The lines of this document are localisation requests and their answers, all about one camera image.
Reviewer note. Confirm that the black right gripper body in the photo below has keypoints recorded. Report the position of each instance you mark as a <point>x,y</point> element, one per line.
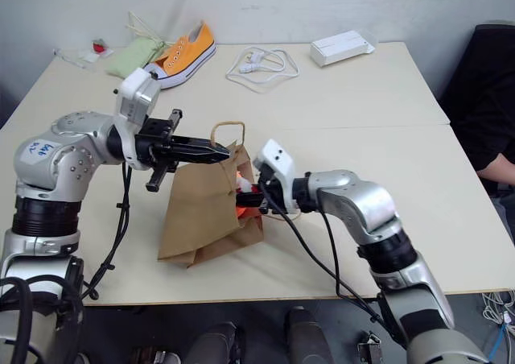
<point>267,179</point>

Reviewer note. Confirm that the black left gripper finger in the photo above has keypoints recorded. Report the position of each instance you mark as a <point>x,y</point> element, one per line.
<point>197,144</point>
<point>201,158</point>

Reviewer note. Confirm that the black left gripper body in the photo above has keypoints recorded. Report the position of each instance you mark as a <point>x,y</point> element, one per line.
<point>155,134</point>

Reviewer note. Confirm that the brown paper bag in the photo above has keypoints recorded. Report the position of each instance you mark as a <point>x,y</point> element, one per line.
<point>201,211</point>

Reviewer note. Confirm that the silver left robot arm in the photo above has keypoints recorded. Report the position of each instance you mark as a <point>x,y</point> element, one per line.
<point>72,154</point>

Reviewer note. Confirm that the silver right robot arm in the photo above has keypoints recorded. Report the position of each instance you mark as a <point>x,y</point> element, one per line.
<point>362,203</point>

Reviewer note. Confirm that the person's bare forearm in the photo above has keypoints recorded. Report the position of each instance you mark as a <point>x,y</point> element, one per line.
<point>499,171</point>

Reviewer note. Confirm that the clear plastic bag, red item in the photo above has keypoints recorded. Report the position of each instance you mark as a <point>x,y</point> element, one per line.
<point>85,56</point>

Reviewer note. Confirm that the orange canvas sneaker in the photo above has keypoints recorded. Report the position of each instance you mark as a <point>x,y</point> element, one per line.
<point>189,50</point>

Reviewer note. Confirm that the white rectangular box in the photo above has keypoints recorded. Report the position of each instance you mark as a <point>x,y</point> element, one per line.
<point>338,48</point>

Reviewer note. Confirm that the dark rounded shape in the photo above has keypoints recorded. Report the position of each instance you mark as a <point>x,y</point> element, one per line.
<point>217,344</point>
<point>307,336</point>

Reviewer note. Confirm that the person in black shirt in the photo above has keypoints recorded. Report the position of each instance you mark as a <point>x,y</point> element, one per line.
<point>479,98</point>

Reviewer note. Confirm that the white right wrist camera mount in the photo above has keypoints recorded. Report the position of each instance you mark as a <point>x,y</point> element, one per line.
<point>281,162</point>

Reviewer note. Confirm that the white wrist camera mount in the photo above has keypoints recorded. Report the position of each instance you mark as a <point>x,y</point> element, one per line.
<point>130,98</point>
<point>281,162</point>

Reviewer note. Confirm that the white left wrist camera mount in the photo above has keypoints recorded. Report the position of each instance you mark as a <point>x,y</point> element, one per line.
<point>130,98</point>

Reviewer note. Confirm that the small dark metal bracket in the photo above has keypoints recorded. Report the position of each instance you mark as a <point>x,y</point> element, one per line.
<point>368,348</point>

